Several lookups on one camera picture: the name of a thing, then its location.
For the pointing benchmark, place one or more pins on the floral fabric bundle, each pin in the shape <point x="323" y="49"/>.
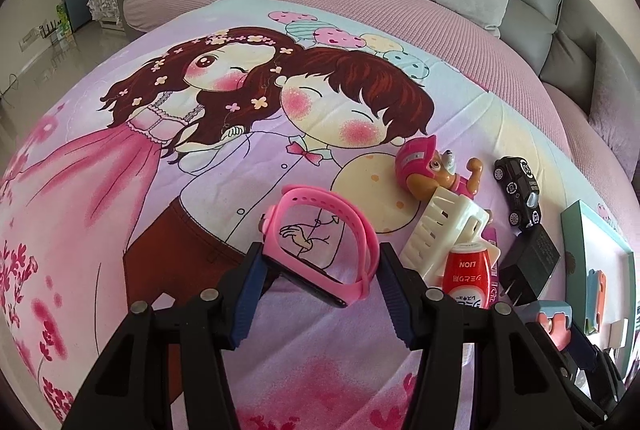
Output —
<point x="105" y="2"/>

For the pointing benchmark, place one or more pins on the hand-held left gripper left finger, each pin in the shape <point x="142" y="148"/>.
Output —
<point x="247" y="295"/>

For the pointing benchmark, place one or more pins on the white wooden crate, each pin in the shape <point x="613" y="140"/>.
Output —
<point x="112" y="24"/>

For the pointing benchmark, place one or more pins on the black charger plug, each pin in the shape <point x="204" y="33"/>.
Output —
<point x="530" y="260"/>

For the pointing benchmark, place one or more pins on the pink slim tube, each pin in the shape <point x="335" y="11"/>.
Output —
<point x="492" y="287"/>

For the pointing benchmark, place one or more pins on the pink quilted sofa cover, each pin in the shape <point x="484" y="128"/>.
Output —
<point x="450" y="40"/>

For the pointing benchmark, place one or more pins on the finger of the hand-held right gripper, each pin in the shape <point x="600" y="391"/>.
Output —
<point x="550" y="352"/>
<point x="585" y="345"/>

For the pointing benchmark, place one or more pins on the pink brown pup figure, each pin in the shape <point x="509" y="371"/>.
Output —
<point x="420" y="160"/>

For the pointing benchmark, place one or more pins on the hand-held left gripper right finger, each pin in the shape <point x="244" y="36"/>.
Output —
<point x="395" y="295"/>

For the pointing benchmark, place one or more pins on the red small bottle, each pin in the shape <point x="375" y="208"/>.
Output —
<point x="467" y="275"/>

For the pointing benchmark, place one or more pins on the purple grey pillow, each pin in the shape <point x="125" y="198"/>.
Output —
<point x="620" y="100"/>

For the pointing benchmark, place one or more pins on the white charger plug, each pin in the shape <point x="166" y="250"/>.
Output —
<point x="620" y="334"/>

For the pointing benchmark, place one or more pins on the green carton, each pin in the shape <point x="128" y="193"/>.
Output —
<point x="63" y="21"/>

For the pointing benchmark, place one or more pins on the white slotted plastic holder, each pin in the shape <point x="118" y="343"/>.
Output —
<point x="440" y="220"/>

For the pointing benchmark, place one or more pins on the teal box tray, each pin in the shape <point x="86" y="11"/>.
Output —
<point x="607" y="250"/>

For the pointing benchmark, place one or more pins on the pink watch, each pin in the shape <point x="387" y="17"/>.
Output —
<point x="360" y="230"/>

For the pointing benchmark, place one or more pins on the black toy car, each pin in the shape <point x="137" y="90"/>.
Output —
<point x="517" y="190"/>

